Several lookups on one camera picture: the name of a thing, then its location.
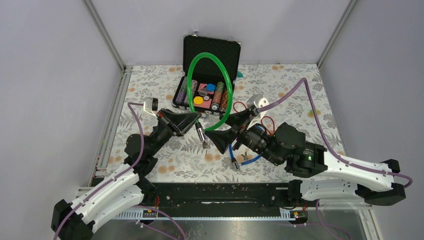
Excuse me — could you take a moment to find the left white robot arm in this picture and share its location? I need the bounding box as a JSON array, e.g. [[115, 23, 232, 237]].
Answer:
[[51, 108, 201, 240]]

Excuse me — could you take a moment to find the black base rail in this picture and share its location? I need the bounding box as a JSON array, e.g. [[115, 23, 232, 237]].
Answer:
[[105, 180, 335, 220]]

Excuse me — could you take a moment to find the yellow round chip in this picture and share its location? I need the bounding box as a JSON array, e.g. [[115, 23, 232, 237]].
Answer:
[[193, 96, 204, 105]]

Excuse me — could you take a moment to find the blue round chip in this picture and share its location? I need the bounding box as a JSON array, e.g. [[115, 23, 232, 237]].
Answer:
[[206, 83, 216, 92]]

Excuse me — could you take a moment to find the red cable padlock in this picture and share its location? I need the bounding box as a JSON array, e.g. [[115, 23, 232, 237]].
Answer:
[[260, 115, 276, 136], [232, 101, 248, 113]]

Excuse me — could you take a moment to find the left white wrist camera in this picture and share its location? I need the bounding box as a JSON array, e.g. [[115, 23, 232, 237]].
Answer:
[[143, 97, 159, 116]]

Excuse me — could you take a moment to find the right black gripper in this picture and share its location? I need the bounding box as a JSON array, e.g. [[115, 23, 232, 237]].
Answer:
[[203, 107, 284, 166]]

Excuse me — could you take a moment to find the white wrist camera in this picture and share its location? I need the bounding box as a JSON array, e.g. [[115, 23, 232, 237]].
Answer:
[[143, 97, 159, 116], [246, 93, 269, 121]]

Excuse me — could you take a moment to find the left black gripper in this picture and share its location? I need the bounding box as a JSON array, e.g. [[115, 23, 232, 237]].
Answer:
[[148, 108, 202, 156]]

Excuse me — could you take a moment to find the small key in green lock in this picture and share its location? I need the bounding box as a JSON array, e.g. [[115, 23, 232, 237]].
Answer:
[[202, 142, 211, 149]]

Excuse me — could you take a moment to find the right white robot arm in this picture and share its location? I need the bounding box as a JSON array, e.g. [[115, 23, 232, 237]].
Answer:
[[205, 107, 406, 206]]

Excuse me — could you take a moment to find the black poker chip case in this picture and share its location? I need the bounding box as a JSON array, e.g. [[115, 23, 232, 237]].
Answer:
[[172, 34, 242, 116]]

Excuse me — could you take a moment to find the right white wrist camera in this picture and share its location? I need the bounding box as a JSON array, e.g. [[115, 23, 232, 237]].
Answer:
[[246, 93, 269, 121]]

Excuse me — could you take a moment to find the green cable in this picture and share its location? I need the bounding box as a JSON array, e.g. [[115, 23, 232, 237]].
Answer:
[[187, 52, 234, 150]]

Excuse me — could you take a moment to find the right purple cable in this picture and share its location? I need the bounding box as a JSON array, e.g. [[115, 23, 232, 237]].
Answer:
[[256, 77, 414, 190]]

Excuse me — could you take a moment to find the blue cable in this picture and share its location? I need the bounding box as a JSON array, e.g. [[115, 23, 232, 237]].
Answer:
[[228, 140, 263, 172]]

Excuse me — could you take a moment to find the green cube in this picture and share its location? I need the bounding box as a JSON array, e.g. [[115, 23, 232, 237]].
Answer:
[[307, 109, 321, 118]]

